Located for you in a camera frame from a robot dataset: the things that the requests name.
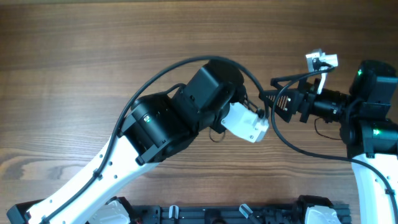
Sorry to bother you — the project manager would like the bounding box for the right camera black cable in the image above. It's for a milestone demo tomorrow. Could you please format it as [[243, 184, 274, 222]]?
[[271, 62, 398, 224]]

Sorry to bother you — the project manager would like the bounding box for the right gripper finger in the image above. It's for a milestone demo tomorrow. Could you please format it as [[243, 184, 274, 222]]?
[[271, 73, 311, 90], [259, 89, 303, 123]]

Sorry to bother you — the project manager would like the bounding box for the camera black cable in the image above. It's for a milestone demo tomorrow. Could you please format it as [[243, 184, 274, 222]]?
[[271, 62, 398, 224], [39, 55, 270, 224]]

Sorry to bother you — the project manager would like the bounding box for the black cable bundle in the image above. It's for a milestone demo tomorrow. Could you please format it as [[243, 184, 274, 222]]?
[[208, 93, 265, 144]]

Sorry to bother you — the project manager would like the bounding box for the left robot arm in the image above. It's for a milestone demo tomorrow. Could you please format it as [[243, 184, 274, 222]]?
[[7, 57, 250, 223]]

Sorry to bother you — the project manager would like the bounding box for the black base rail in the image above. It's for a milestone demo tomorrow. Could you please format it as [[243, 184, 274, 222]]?
[[86, 195, 352, 224]]

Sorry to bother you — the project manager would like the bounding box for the left camera black cable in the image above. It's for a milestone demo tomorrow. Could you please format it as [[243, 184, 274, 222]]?
[[39, 55, 270, 224]]

